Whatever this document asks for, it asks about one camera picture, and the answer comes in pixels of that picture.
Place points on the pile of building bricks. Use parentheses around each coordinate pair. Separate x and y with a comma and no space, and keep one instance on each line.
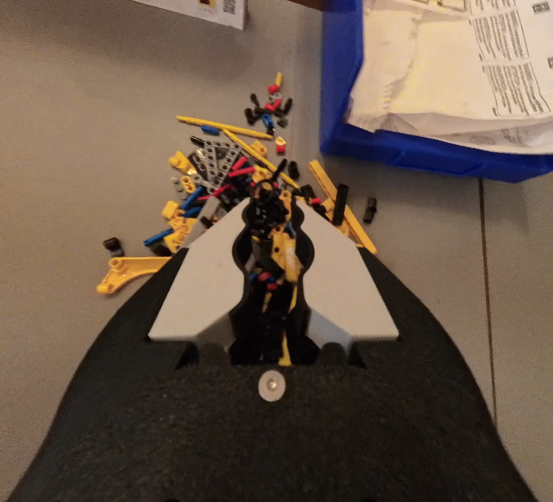
(224,173)

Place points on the white printed paper sheets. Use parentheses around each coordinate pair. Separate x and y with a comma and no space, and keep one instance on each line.
(432,57)

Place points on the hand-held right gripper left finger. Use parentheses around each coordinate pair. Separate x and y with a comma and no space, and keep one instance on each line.
(198,290)

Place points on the blue plastic bin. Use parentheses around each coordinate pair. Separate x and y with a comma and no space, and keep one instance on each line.
(341,78)

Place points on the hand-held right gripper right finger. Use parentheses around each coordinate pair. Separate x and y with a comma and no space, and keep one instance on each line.
(345,290)

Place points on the small black Lego subassembly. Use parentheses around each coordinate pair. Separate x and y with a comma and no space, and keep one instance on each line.
(264,192)

